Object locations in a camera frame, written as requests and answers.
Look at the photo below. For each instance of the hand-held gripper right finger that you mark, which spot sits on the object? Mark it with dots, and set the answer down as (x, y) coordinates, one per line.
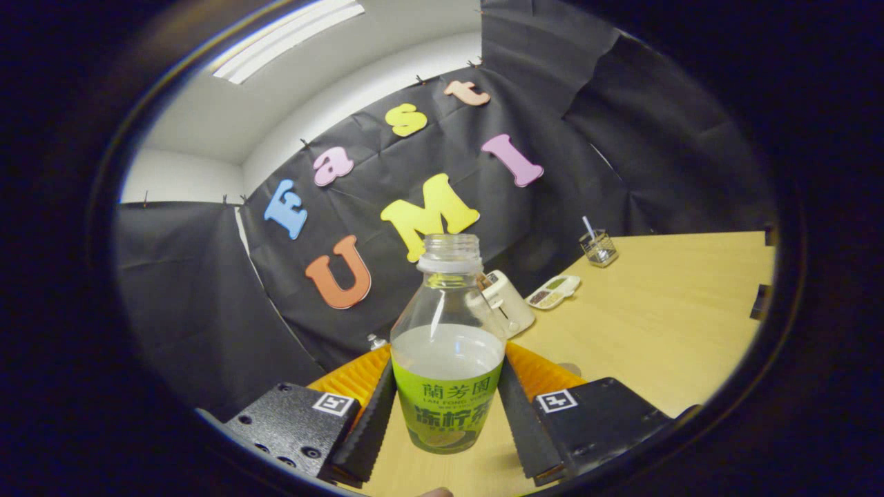
(528, 428)

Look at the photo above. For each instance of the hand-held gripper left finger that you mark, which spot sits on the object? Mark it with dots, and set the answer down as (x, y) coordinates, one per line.
(369, 428)

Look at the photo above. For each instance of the round tan coaster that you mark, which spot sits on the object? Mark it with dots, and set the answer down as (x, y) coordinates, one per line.
(570, 370)

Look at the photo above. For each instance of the green label juice bottle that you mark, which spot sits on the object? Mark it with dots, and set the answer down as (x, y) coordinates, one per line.
(447, 393)

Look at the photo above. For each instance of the white capped tall bottle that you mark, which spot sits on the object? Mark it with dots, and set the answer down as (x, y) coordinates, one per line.
(376, 342)

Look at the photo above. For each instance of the cream white toaster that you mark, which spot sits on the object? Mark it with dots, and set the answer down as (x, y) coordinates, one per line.
(512, 307)

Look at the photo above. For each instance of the small divided white tray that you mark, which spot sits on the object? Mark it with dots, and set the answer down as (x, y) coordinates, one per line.
(552, 293)

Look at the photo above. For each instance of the brown toast slice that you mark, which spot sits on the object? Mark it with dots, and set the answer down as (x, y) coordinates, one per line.
(485, 281)

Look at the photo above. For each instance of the wooden table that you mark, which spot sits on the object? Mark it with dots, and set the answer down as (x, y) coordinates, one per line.
(656, 331)

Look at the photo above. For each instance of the black backdrop cloth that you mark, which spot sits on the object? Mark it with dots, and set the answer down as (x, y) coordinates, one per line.
(207, 310)

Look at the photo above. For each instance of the white straw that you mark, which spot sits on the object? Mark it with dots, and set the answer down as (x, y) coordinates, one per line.
(588, 226)

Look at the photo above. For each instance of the black table edge clamp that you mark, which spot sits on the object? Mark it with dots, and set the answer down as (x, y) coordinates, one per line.
(761, 301)
(770, 235)

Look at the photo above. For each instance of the long ceiling light panel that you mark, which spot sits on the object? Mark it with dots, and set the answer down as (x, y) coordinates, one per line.
(290, 38)

